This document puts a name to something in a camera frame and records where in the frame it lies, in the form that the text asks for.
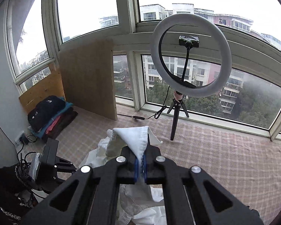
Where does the white button shirt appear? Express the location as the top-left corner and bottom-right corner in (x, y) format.
(79, 126), (167, 224)

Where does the blue folded garment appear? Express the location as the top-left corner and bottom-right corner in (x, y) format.
(29, 97), (73, 139)

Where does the black power adapter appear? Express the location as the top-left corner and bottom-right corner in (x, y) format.
(19, 135), (30, 145)

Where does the pink folded garment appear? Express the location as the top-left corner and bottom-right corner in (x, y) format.
(46, 115), (61, 135)

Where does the white power strip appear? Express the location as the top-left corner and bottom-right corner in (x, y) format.
(14, 131), (25, 146)

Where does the black folded garment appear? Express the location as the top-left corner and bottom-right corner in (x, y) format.
(42, 107), (78, 142)

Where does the navy folded garment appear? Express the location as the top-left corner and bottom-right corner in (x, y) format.
(28, 95), (66, 132)

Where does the pink plaid tablecloth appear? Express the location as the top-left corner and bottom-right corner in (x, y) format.
(57, 106), (281, 224)

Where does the small pine wood board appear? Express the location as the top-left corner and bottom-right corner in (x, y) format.
(19, 70), (65, 113)

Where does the black tripod stand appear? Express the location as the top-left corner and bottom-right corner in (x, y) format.
(167, 90), (189, 141)

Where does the large plywood board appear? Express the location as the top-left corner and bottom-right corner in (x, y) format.
(59, 39), (117, 120)

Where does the black webcam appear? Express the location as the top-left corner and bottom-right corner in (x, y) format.
(179, 36), (200, 48)

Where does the white ring light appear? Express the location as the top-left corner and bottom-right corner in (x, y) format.
(150, 13), (232, 98)

